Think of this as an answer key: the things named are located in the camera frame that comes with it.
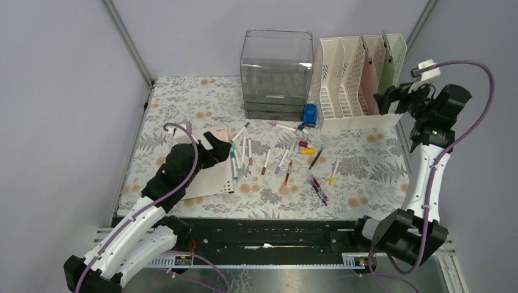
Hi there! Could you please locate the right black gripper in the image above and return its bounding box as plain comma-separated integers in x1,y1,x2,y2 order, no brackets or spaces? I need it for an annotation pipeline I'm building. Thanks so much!
373,78,434,121

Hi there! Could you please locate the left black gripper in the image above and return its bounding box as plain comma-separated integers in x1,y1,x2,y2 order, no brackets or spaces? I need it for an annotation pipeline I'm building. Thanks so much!
182,131,232,187

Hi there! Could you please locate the green clipboard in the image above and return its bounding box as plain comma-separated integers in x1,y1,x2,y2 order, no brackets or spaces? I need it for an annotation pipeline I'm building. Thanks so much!
378,31,399,94

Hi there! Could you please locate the pink clipboard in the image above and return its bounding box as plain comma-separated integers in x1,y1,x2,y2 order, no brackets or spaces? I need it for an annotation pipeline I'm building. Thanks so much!
360,35,385,115

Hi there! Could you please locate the beige notebook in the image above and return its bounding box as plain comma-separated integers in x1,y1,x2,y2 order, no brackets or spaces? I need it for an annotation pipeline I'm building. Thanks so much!
183,125,234,200

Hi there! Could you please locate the red cap small bottle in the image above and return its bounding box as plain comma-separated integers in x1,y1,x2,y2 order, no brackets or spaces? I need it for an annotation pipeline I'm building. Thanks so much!
298,141,312,148

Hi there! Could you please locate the yellow small bottle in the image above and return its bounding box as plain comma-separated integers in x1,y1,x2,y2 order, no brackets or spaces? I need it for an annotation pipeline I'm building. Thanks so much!
300,148,316,154

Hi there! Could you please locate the clear acrylic drawer organizer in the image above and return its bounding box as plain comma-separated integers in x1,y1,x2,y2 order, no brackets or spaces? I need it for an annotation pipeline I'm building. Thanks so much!
240,28,314,121

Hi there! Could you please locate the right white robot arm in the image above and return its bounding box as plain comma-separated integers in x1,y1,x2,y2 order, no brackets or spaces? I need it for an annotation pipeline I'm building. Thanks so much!
350,84,472,266

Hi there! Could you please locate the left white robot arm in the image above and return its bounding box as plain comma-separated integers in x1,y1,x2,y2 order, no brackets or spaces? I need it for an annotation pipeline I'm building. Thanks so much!
64,126,232,292

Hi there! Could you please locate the teal cap white marker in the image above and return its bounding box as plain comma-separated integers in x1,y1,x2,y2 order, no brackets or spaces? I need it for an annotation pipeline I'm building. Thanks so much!
230,150,238,181

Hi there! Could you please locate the rust cap white marker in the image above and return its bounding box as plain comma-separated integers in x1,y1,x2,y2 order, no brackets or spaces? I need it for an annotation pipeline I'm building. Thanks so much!
247,139,254,166

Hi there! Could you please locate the green cap white marker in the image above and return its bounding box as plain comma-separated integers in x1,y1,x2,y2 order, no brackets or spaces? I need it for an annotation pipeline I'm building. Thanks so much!
232,122,250,142

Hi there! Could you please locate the brown cap white marker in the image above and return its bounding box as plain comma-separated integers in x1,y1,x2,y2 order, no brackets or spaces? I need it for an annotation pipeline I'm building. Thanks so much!
261,148,271,176

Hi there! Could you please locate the white mesh file rack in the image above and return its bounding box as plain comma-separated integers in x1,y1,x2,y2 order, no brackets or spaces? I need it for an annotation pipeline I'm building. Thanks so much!
310,34,407,132

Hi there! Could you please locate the pink cap white marker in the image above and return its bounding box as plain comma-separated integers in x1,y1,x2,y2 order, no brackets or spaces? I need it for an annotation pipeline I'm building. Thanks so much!
268,121,298,133

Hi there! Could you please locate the purple cap white marker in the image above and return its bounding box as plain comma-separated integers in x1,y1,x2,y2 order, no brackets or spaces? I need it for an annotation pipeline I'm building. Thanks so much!
274,148,289,175

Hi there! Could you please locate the floral table mat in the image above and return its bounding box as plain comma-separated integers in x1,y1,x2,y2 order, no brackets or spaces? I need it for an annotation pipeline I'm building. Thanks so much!
116,76,409,220

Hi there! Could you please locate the blue stapler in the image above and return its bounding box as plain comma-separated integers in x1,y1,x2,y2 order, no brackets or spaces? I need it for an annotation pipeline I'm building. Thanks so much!
302,103,318,128

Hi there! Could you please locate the red gel pen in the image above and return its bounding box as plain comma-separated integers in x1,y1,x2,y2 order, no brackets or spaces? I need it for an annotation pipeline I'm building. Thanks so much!
283,160,293,187

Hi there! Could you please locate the yellow cap white marker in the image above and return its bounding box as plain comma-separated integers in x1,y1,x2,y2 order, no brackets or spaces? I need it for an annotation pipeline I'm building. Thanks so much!
328,159,341,186

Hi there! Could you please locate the pink gel pen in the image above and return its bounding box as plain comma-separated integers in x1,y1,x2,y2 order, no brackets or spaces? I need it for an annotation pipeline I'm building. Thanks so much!
310,175,329,201

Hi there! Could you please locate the dark purple gel pen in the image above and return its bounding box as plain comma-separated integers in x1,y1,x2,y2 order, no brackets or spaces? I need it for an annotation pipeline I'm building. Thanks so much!
310,181,327,206

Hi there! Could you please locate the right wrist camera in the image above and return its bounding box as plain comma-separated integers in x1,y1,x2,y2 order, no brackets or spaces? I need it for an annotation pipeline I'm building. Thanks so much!
410,59,440,83

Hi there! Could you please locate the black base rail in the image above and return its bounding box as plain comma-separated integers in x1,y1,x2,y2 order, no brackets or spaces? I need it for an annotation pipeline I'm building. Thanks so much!
173,217,371,266

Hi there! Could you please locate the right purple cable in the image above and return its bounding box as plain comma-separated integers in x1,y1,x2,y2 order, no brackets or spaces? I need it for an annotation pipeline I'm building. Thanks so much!
368,60,495,293

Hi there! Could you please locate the purple cable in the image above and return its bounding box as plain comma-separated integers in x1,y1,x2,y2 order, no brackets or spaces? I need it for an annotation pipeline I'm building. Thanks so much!
368,60,495,293
74,122,236,293

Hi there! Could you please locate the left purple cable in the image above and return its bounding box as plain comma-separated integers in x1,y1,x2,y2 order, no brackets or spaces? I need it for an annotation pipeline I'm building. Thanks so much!
74,122,236,293

